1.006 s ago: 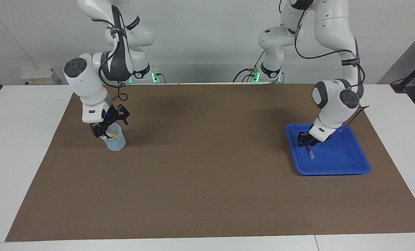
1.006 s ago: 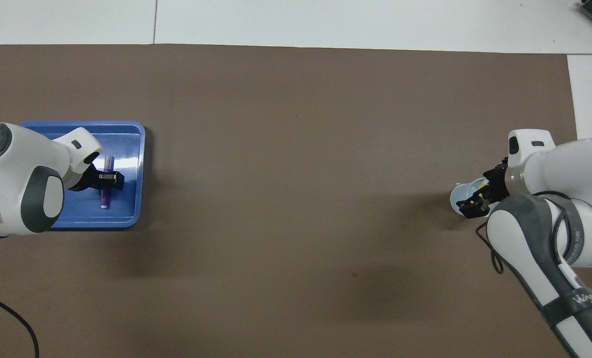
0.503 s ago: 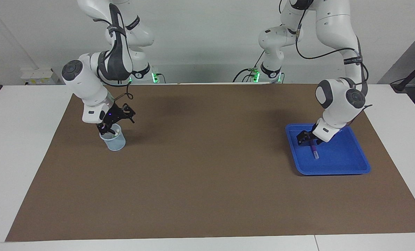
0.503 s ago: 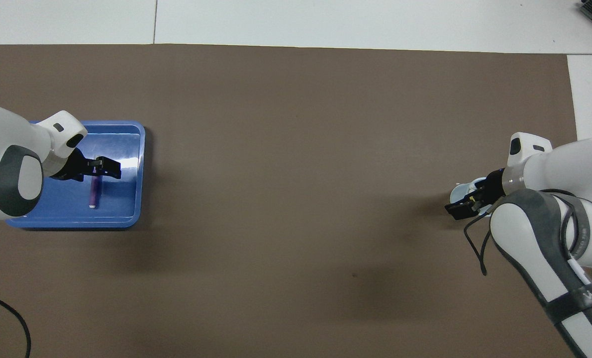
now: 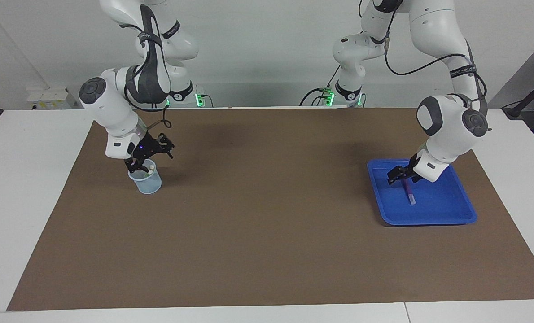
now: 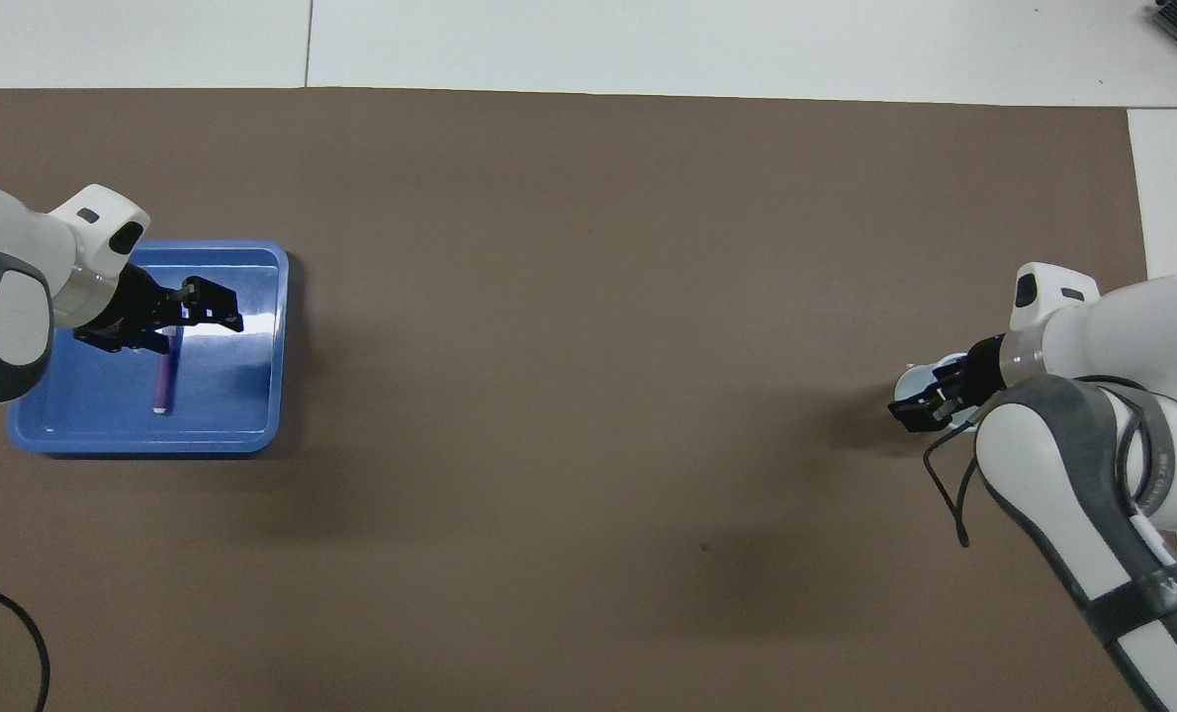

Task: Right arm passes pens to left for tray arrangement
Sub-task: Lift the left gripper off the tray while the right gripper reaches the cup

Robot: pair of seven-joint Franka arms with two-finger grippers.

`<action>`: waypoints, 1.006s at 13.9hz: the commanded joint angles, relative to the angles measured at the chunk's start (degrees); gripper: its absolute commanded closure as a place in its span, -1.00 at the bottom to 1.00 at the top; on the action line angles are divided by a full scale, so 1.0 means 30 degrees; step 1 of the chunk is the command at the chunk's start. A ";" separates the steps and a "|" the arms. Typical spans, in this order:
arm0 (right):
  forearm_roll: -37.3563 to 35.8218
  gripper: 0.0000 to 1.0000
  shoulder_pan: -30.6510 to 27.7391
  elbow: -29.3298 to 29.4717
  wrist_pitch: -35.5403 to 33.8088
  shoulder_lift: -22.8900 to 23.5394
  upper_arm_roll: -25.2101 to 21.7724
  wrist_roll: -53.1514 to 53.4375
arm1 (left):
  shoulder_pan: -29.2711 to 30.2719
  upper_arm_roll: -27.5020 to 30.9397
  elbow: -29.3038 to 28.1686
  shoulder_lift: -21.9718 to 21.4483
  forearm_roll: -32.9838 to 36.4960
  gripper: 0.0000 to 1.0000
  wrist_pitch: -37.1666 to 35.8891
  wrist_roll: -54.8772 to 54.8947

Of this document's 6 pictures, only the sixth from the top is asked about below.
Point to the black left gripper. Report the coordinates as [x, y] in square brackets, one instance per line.
[134, 302]

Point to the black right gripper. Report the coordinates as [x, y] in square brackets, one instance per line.
[986, 366]

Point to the purple pen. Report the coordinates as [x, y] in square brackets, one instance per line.
[163, 386]

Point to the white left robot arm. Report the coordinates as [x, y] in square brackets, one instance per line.
[15, 257]

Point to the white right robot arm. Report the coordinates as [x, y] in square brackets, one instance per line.
[1123, 415]

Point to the blue plastic tray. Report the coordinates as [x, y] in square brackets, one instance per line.
[223, 396]

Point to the translucent plastic cup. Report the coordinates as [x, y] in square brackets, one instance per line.
[910, 381]

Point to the brown table mat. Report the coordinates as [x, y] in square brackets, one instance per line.
[569, 297]

